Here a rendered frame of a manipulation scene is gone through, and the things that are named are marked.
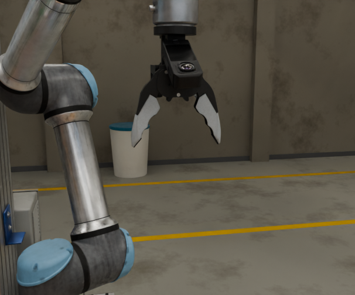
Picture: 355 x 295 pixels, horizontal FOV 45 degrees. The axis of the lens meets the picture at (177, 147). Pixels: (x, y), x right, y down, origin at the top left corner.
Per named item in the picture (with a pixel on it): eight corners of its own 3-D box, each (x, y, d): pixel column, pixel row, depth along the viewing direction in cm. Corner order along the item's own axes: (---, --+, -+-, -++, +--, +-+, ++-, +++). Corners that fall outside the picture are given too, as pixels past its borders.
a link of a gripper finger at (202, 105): (223, 129, 80) (195, 89, 78) (234, 134, 74) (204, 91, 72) (210, 139, 80) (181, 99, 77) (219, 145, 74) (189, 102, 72)
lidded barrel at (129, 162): (147, 167, 668) (147, 121, 653) (153, 178, 611) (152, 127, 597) (109, 169, 656) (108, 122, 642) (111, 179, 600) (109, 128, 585)
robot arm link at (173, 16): (203, -3, 68) (152, -4, 66) (202, 27, 69) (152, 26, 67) (192, 3, 75) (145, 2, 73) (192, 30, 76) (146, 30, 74)
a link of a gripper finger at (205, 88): (222, 106, 75) (193, 64, 72) (225, 107, 73) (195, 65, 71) (200, 123, 74) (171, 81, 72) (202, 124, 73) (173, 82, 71)
